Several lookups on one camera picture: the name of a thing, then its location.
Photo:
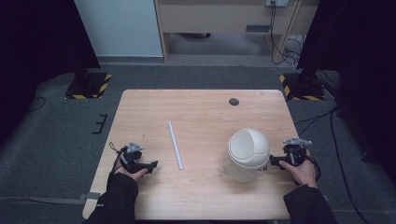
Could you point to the black curtain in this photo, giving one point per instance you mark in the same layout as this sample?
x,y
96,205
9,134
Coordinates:
x,y
361,62
34,46

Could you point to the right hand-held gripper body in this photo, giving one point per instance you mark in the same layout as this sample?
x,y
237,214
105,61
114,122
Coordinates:
x,y
295,152

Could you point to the clear plastic cup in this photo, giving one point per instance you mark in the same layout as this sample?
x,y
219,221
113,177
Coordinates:
x,y
239,174

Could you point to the grey wall socket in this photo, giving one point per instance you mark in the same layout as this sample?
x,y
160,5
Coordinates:
x,y
276,2

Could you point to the white panel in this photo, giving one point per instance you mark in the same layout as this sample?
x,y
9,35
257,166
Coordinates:
x,y
118,28

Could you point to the dark round table grommet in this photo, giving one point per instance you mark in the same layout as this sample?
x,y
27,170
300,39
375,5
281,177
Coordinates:
x,y
233,101

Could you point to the grey floor tape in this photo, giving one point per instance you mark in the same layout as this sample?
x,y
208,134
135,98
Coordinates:
x,y
90,196

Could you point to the white dome lid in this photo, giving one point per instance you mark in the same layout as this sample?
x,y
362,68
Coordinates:
x,y
249,147

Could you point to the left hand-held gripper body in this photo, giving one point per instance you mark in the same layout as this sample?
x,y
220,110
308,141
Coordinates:
x,y
132,154

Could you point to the person's left hand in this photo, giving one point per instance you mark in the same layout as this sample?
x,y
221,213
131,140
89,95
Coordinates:
x,y
135,175

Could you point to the white straw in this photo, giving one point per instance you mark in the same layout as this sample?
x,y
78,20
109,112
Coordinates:
x,y
175,145

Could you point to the light wooden desk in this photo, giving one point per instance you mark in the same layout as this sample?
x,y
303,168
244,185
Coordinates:
x,y
218,15

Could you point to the person's right hand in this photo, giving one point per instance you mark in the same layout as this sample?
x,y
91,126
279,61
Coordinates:
x,y
303,173

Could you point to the black yellow striped stand base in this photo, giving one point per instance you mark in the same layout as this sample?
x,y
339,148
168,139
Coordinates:
x,y
88,86
303,88

